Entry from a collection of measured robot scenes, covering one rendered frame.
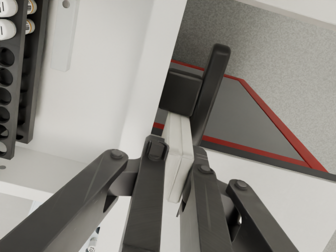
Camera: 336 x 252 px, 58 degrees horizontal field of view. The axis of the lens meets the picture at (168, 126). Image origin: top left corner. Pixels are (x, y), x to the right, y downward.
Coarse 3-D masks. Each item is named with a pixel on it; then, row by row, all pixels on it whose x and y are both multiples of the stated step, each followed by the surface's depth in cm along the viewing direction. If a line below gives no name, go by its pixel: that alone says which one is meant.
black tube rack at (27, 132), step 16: (32, 16) 22; (32, 32) 23; (32, 48) 23; (32, 64) 23; (32, 80) 24; (0, 96) 25; (32, 96) 24; (0, 112) 26; (32, 112) 25; (0, 128) 24; (16, 128) 26; (32, 128) 26
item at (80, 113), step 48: (48, 0) 25; (96, 0) 25; (144, 0) 25; (48, 48) 26; (96, 48) 26; (48, 96) 28; (96, 96) 28; (0, 144) 29; (48, 144) 30; (96, 144) 30; (48, 192) 25
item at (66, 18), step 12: (60, 0) 24; (72, 0) 24; (60, 12) 24; (72, 12) 24; (60, 24) 24; (72, 24) 25; (60, 36) 25; (72, 36) 25; (60, 48) 25; (60, 60) 26
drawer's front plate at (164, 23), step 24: (168, 0) 16; (168, 24) 17; (144, 48) 17; (168, 48) 17; (144, 72) 18; (144, 96) 18; (144, 120) 19; (120, 144) 20; (120, 216) 22; (120, 240) 22
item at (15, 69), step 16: (16, 0) 19; (16, 16) 19; (16, 32) 20; (0, 48) 20; (16, 48) 20; (0, 64) 21; (16, 64) 21; (0, 80) 21; (16, 80) 21; (16, 96) 22; (16, 112) 22
